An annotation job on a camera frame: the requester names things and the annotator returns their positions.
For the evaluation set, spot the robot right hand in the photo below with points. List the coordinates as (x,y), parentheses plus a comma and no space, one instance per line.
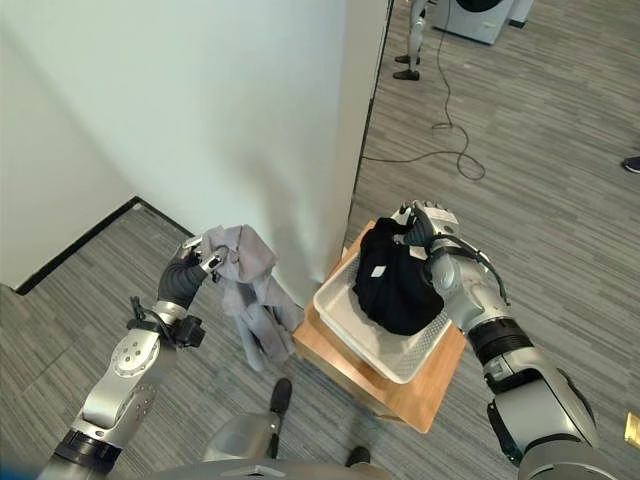
(437,216)

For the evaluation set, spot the person's dark shoe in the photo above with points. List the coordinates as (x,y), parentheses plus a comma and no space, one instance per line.
(633,164)

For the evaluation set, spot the small wooden table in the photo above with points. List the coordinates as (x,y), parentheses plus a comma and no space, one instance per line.
(425,390)

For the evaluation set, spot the black garment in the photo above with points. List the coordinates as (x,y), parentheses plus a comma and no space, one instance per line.
(395,285)

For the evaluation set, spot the robot left arm silver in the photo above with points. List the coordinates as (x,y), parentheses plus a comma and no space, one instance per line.
(127,360)

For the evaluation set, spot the robot silver left leg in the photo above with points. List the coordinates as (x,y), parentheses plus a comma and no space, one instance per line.
(240,437)

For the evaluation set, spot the grey garment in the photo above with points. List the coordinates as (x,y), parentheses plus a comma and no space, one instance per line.
(250,260)

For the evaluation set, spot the robot dark foot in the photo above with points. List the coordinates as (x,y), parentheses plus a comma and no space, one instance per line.
(358,455)
(281,394)

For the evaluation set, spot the robot right arm silver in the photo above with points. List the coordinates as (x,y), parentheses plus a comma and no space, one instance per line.
(535,400)

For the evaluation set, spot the robot dark left foot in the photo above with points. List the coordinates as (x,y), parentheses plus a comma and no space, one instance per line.
(281,394)

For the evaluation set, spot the yellow wooden object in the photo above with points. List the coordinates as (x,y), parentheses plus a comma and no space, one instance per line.
(633,427)

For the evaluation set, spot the black baseboard strip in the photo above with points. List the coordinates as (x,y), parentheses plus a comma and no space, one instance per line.
(75,245)

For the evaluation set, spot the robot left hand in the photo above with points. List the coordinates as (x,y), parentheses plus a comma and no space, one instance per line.
(177,282)

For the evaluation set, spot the white washing machine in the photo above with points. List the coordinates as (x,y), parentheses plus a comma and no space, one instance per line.
(475,20)

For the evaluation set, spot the white plastic laundry basket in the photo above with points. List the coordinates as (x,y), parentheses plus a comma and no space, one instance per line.
(350,312)

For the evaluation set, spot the robot grey torso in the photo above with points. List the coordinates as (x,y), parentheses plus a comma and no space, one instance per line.
(260,471)

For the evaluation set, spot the robot dark right foot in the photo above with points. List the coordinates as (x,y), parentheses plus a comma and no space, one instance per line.
(358,455)

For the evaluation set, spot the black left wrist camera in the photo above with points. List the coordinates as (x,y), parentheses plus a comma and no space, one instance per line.
(190,332)

